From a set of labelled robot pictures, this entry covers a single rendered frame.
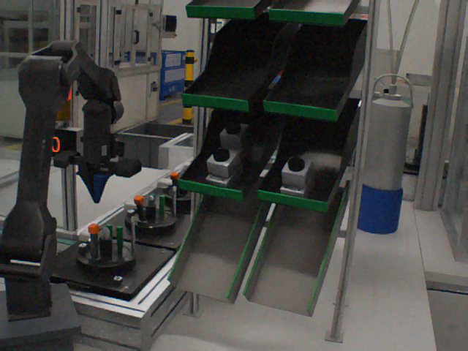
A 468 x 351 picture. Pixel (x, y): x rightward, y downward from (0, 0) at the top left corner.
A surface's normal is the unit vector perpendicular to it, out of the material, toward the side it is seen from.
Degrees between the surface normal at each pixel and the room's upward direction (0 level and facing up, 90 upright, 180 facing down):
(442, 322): 90
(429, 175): 90
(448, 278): 90
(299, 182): 115
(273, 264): 45
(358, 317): 0
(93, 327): 90
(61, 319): 0
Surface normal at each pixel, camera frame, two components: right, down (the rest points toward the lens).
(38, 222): -0.05, -0.25
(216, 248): -0.27, -0.53
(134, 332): -0.27, 0.25
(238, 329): 0.06, -0.96
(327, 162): -0.13, -0.78
